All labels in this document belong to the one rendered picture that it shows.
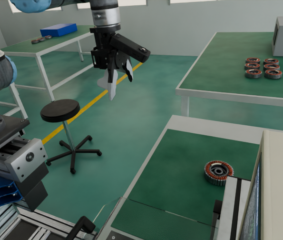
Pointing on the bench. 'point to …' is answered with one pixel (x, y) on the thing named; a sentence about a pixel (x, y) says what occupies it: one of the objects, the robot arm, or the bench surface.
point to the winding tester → (278, 187)
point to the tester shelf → (232, 207)
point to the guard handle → (85, 225)
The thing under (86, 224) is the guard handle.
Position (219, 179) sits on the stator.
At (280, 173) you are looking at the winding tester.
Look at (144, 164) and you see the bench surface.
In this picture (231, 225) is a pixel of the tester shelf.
